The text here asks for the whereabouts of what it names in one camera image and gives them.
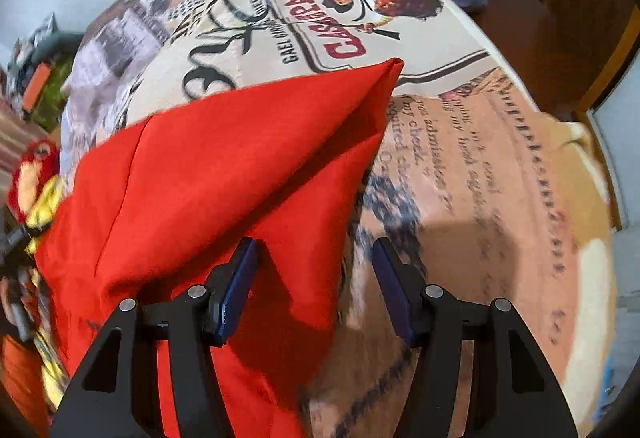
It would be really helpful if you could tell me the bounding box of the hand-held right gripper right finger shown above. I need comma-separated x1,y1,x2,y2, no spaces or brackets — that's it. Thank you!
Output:
372,237,577,438

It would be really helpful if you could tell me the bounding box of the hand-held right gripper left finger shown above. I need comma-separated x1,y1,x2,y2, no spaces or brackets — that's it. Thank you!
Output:
50,237,260,438

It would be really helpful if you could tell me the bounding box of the green patterned cloth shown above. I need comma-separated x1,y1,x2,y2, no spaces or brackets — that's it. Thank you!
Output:
31,63,77,135

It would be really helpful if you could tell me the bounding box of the red plush toy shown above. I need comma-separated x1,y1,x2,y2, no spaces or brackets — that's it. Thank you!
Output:
7,140,64,225

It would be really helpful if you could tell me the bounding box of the yellow cloth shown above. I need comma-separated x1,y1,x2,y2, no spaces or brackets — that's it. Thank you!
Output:
25,178,74,412

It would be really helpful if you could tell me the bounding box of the orange box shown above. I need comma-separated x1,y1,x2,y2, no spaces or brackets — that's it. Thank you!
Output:
24,64,53,105

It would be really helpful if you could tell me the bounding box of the grey neck pillow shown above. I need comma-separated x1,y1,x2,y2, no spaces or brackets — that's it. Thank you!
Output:
31,31,85,64

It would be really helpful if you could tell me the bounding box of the pile of household clutter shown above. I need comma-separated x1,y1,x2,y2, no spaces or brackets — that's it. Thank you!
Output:
5,13,57,84

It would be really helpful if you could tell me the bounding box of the red zip jacket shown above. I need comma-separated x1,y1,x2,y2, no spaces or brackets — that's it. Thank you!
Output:
32,57,405,438

